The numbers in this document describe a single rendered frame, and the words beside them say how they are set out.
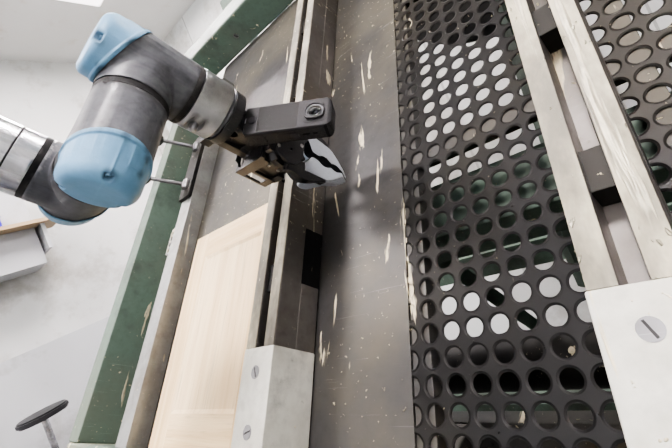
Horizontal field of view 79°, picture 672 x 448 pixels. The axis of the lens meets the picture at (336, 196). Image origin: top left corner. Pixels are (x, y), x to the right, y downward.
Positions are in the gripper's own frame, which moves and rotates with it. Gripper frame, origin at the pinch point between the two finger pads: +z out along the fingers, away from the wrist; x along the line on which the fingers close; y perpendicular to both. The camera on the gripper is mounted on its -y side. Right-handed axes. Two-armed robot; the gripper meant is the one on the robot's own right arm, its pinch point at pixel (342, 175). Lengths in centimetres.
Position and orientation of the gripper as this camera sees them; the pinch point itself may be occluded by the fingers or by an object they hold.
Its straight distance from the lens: 61.6
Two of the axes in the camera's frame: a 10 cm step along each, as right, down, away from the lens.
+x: -0.6, 8.7, -4.8
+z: 6.9, 3.8, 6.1
